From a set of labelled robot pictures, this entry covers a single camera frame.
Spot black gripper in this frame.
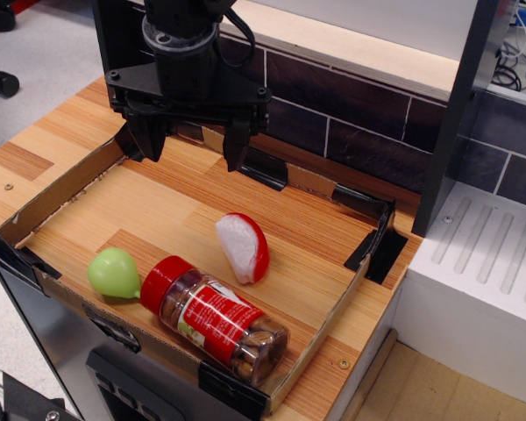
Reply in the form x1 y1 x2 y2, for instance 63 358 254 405
103 16 272 172

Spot basil bottle red lid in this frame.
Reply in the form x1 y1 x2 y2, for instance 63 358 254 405
140 256 289 387

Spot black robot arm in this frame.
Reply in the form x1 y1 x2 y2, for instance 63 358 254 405
92 1 272 171

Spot cardboard fence with black tape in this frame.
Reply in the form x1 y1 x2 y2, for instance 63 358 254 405
0 118 421 420

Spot red white apple slice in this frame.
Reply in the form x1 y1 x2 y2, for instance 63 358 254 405
216 212 270 284

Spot green plastic pear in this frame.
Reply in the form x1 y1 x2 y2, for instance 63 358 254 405
87 247 141 299

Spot black office chair wheel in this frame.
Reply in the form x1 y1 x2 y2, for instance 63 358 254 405
0 71 19 98

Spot black oven control panel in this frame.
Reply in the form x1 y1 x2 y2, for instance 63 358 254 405
84 349 211 421

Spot white grooved drainer board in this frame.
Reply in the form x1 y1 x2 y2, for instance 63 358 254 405
408 182 526 321

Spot dark grey vertical post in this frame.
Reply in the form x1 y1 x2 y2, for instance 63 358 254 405
412 0 515 237

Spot tangled black cables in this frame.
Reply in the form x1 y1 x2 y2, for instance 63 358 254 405
492 0 526 93

